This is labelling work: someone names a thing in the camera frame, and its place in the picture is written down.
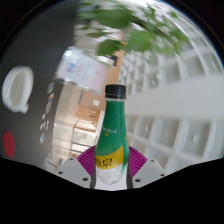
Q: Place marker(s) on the small blue card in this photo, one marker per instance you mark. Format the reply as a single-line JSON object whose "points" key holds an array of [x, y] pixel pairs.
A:
{"points": [[42, 137]]}

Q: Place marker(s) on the white wall notice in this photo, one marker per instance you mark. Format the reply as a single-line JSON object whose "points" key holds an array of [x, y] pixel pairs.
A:
{"points": [[96, 102]]}

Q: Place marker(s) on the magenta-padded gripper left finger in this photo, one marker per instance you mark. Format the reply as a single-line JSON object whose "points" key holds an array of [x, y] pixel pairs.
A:
{"points": [[73, 171]]}

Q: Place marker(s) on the flat round red coaster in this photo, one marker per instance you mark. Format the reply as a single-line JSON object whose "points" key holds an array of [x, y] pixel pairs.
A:
{"points": [[9, 145]]}

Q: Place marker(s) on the green leafy potted plant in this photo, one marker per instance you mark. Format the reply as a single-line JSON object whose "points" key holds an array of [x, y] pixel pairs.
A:
{"points": [[113, 16]]}

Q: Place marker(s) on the recessed ceiling lights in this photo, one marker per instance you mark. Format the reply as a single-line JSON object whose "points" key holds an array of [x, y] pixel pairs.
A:
{"points": [[195, 138]]}

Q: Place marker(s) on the small round badge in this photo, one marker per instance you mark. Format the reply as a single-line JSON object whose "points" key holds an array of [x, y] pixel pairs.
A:
{"points": [[48, 106], [50, 87], [51, 97]]}

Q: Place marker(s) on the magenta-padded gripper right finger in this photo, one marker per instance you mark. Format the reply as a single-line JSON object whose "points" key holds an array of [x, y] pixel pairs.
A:
{"points": [[150, 171]]}

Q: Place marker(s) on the white dotted mug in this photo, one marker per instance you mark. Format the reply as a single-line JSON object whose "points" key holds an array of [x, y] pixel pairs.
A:
{"points": [[16, 88]]}

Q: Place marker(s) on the green plastic drink bottle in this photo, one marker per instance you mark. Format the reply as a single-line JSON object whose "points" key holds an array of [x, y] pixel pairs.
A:
{"points": [[111, 133]]}

